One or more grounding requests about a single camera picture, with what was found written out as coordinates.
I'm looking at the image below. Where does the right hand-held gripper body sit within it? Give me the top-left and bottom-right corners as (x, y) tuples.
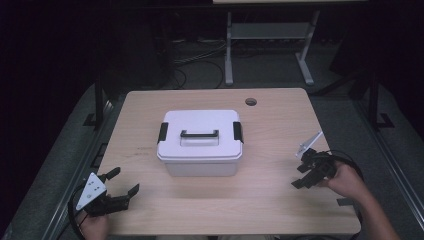
(295, 131), (338, 183)

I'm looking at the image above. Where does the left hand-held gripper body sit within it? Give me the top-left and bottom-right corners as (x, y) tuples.
(75, 172), (132, 218)

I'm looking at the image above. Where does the white plastic storage box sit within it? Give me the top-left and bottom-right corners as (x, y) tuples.
(164, 156), (240, 177)

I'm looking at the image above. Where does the white lid with black handle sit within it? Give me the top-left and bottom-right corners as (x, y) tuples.
(156, 109), (245, 164)

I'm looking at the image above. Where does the person's left hand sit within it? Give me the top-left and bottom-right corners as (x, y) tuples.
(78, 212), (111, 240)

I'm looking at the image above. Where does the person's right hand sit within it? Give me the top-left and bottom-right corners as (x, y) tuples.
(319, 162), (368, 201)

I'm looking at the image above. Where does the grey tape strip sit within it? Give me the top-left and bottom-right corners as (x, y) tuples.
(336, 197), (357, 207)

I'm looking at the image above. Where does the black metal stand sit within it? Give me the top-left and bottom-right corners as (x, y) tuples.
(367, 73), (395, 132)
(82, 75), (108, 130)

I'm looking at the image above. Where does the black bracket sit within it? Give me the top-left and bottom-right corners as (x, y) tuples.
(91, 142), (108, 168)

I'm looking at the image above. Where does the left hand-held gripper black cable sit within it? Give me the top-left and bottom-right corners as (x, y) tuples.
(67, 184), (87, 240)

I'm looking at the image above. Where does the hand-held gripper black cable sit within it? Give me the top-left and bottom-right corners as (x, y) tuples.
(324, 149), (365, 183)
(67, 184), (87, 240)

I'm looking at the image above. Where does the right hand-held gripper black cable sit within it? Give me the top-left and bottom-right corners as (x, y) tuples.
(324, 149), (365, 183)

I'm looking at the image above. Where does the aluminium rail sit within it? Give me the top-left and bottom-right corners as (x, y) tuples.
(42, 99), (115, 240)
(353, 99), (424, 222)

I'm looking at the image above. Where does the black cable loop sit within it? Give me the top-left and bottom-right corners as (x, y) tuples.
(172, 60), (225, 90)

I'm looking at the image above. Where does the grey metal table frame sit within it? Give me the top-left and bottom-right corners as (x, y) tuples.
(224, 9), (321, 87)

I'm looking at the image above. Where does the grey cable bundle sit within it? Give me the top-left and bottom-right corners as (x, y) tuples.
(172, 40), (228, 65)

